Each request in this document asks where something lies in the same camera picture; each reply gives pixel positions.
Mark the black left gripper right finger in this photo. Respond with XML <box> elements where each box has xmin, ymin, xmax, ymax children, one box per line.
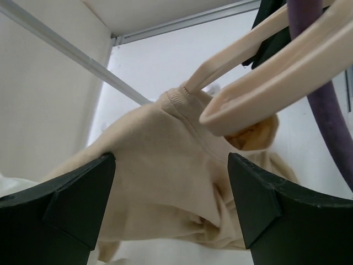
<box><xmin>228</xmin><ymin>153</ymin><xmax>352</xmax><ymax>265</ymax></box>

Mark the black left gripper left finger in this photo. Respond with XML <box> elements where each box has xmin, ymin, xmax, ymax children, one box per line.
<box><xmin>1</xmin><ymin>153</ymin><xmax>115</xmax><ymax>265</ymax></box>

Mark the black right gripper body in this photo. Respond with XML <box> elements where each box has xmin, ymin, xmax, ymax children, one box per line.
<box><xmin>241</xmin><ymin>0</ymin><xmax>329</xmax><ymax>70</ymax></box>

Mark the beige wooden hanger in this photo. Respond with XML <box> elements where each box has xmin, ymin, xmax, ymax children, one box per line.
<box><xmin>184</xmin><ymin>1</ymin><xmax>352</xmax><ymax>136</ymax></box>

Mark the beige t shirt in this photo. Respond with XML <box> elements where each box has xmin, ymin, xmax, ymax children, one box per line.
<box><xmin>46</xmin><ymin>87</ymin><xmax>297</xmax><ymax>262</ymax></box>

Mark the silver white clothes rack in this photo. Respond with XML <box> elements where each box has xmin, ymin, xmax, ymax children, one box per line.
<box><xmin>1</xmin><ymin>0</ymin><xmax>151</xmax><ymax>105</ymax></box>

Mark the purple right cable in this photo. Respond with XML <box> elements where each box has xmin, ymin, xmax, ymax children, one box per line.
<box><xmin>285</xmin><ymin>0</ymin><xmax>353</xmax><ymax>191</ymax></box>

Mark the aluminium rail on table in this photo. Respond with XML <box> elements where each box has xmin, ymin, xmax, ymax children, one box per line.
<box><xmin>111</xmin><ymin>1</ymin><xmax>261</xmax><ymax>47</ymax></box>

